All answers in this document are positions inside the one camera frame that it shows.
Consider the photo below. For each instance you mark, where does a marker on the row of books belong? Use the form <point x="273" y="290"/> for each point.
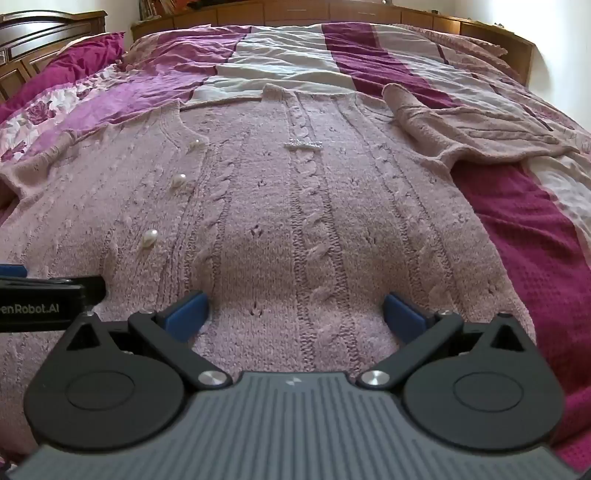
<point x="159" y="7"/>

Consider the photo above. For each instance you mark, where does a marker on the pink knit cardigan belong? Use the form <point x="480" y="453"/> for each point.
<point x="277" y="221"/>

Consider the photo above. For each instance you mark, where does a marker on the striped pink and white bedspread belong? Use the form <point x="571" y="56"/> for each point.
<point x="360" y="60"/>

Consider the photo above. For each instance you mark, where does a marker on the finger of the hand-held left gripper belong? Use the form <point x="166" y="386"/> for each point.
<point x="11" y="271"/>

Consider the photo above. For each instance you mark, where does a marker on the long wooden cabinet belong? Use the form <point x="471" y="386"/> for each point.
<point x="485" y="32"/>

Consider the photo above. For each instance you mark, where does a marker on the magenta pillow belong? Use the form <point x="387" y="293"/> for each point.
<point x="69" y="64"/>

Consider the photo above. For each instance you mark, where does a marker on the dark wooden headboard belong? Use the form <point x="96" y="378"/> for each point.
<point x="41" y="41"/>

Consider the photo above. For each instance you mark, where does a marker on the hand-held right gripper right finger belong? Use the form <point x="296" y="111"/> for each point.
<point x="401" y="318"/>

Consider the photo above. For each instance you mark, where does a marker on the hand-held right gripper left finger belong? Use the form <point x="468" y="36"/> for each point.
<point x="189" y="316"/>

